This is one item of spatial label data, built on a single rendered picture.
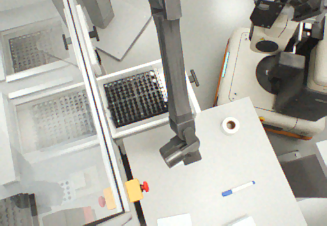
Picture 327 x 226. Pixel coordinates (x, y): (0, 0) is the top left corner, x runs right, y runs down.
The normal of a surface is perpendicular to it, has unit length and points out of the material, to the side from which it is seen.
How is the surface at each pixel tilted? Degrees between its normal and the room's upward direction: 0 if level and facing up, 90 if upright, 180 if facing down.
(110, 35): 3
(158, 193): 0
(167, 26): 55
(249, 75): 0
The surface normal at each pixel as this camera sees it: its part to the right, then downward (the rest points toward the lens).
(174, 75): 0.34, 0.36
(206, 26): 0.00, -0.32
